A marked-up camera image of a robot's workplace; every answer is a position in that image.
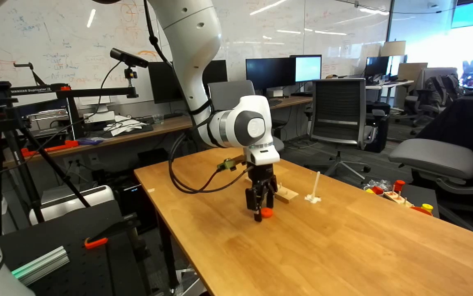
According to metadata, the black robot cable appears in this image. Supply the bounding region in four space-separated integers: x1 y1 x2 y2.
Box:
167 130 249 196

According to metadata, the long wooden desk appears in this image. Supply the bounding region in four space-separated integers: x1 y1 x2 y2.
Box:
18 97 312 161

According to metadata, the black camera tripod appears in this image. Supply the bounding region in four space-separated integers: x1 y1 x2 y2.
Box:
0 80 134 224

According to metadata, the black cart with clamp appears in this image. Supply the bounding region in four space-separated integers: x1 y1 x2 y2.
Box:
0 202 146 296

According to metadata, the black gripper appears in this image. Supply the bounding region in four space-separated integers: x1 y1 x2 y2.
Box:
244 164 277 222

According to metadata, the grey office chair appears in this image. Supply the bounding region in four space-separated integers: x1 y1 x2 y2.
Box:
387 105 473 220

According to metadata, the orange ring disc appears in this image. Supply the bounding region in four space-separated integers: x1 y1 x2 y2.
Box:
261 207 274 219

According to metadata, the black computer monitor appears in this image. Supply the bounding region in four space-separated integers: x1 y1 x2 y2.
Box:
244 57 292 94

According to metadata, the white peg stand far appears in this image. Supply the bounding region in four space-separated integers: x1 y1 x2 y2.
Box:
303 171 322 204

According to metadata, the black mesh office chair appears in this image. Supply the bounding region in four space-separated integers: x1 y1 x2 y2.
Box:
308 77 369 181

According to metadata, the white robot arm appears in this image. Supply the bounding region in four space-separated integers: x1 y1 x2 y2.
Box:
147 0 281 222

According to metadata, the computer monitor lit screen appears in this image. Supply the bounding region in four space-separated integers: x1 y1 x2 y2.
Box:
294 56 322 82

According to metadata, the wooden peg board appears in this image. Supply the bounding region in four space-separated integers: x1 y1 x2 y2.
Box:
274 186 297 202

